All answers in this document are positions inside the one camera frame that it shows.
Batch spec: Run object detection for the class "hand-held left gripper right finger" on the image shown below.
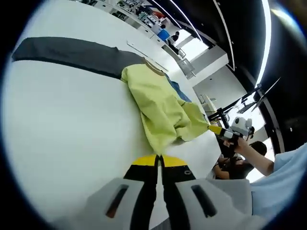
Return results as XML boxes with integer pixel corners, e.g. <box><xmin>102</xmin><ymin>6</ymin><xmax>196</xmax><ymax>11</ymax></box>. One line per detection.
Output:
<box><xmin>160</xmin><ymin>154</ymin><xmax>243</xmax><ymax>230</ymax></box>

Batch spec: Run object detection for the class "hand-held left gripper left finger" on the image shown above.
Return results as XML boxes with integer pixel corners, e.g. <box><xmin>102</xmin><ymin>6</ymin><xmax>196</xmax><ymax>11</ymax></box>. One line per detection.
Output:
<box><xmin>83</xmin><ymin>154</ymin><xmax>161</xmax><ymax>230</ymax></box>

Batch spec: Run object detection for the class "yellow blue grey garment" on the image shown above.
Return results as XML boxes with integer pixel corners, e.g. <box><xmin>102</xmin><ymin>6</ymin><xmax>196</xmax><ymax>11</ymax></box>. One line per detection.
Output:
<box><xmin>11</xmin><ymin>36</ymin><xmax>211</xmax><ymax>154</ymax></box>

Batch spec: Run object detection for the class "person's right hand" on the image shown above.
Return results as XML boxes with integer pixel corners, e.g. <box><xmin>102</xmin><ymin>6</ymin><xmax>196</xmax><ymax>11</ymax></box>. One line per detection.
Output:
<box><xmin>233</xmin><ymin>137</ymin><xmax>253</xmax><ymax>154</ymax></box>

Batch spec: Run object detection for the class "black tripod stand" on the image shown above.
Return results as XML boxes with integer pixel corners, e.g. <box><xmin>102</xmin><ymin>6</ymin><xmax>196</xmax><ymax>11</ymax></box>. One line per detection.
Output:
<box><xmin>207</xmin><ymin>77</ymin><xmax>282</xmax><ymax>135</ymax></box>

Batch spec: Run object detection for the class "grey office chair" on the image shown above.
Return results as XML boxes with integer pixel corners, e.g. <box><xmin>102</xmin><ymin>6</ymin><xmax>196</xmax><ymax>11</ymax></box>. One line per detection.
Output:
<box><xmin>177</xmin><ymin>48</ymin><xmax>196</xmax><ymax>79</ymax></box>

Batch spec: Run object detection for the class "long ceiling light strip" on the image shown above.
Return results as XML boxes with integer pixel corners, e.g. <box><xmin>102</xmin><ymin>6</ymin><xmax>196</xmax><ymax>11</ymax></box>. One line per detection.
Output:
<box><xmin>255</xmin><ymin>0</ymin><xmax>272</xmax><ymax>87</ymax></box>

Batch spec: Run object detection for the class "white flat table strip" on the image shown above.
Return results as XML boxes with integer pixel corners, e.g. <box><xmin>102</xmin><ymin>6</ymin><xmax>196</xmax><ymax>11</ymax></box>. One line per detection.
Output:
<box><xmin>126</xmin><ymin>40</ymin><xmax>169</xmax><ymax>72</ymax></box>

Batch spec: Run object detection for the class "blue storage box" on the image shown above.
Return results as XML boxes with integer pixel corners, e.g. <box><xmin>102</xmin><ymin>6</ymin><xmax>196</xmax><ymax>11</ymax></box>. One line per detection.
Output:
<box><xmin>157</xmin><ymin>29</ymin><xmax>170</xmax><ymax>41</ymax></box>

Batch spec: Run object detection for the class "white office desk row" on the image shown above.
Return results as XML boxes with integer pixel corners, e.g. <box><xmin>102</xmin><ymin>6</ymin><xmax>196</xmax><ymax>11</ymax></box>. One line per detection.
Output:
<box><xmin>95</xmin><ymin>0</ymin><xmax>174</xmax><ymax>46</ymax></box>

